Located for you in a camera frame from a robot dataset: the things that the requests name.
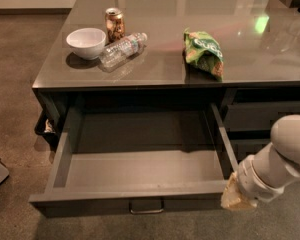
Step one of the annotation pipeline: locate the clear plastic water bottle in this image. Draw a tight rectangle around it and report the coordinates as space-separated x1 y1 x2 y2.
99 33 148 68

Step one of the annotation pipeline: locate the copper soda can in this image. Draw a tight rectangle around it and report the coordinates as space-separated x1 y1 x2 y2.
105 8 125 43

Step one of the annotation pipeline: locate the dark grey drawer cabinet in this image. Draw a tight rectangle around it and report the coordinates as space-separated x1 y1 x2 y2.
31 0 300 165

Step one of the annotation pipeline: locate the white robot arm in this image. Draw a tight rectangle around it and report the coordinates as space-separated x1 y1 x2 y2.
221 115 300 211

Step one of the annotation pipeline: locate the green chip bag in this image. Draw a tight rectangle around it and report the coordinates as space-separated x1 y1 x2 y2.
183 29 224 81

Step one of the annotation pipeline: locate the middle right drawer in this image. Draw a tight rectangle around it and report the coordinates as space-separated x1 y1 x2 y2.
231 139 270 161

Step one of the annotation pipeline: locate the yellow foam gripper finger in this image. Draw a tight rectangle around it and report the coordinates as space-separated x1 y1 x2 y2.
221 172 257 211

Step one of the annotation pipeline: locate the white bowl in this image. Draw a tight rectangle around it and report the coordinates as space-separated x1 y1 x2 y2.
66 28 106 60

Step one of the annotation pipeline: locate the dark grey drawer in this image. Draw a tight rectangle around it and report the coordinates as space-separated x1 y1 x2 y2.
29 105 238 217

